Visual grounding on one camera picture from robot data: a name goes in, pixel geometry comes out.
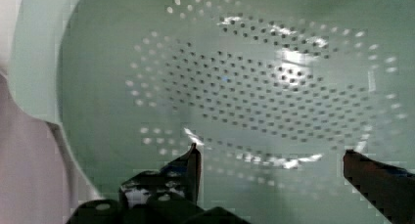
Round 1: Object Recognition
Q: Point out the mint green plastic strainer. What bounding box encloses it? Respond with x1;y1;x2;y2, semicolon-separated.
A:
8;0;414;224

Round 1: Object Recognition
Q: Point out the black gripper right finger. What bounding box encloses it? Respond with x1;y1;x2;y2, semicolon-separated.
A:
343;150;415;224

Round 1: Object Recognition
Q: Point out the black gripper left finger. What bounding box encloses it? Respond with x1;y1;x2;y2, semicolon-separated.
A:
118;143;202;208

